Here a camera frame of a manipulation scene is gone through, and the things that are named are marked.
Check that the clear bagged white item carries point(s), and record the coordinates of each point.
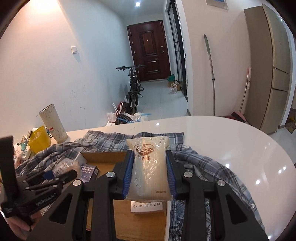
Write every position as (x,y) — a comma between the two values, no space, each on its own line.
(64,166)

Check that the blue plaid shirt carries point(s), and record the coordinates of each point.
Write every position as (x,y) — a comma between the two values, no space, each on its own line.
(94,142)

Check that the wall electrical panel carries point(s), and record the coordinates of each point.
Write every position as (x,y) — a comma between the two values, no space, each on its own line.
(217,3)

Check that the black framed glass door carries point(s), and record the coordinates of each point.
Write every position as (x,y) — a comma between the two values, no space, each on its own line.
(176,30)

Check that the dark red entrance door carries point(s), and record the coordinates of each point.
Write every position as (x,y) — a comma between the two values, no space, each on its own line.
(149,49)

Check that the beige tissue pack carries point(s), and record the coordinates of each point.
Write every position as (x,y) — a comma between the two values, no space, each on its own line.
(149,182)

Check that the pink broom stick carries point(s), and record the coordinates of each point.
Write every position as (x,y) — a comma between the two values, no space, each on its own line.
(248,75)

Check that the blue purple cigarette pack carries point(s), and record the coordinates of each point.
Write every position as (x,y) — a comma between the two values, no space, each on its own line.
(88,173)

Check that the green dustpan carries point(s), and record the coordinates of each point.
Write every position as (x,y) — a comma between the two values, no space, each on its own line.
(171,78)

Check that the white patterned tumbler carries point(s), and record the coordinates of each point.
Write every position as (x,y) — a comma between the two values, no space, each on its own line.
(53,123)

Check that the white plastic bag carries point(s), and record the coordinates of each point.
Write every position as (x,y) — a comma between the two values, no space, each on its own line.
(140,117)

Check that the shallow cardboard box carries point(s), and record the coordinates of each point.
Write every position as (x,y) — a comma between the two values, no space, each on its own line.
(129,226)

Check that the black bicycle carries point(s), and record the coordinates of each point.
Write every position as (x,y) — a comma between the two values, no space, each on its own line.
(135,86)

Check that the person's left hand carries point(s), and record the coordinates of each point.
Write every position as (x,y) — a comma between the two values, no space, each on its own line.
(20,228)

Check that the black bag on floor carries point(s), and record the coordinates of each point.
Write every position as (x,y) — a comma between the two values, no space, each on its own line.
(122,119)

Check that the white light switch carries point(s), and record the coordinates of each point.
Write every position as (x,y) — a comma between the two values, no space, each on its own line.
(73,49)

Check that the beige refrigerator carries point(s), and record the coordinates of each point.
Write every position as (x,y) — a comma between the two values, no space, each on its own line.
(270,68)

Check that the small white basket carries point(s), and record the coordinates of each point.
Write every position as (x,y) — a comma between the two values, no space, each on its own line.
(174,89)

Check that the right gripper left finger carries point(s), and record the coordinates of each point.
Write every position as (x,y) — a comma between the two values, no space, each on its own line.
(85,211)

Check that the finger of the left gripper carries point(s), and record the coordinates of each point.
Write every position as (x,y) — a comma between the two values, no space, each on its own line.
(44,179)

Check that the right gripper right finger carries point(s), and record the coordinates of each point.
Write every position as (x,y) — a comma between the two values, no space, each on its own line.
(209,201)

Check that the yellow plastic cup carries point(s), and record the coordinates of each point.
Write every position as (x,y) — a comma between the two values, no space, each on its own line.
(39,140)

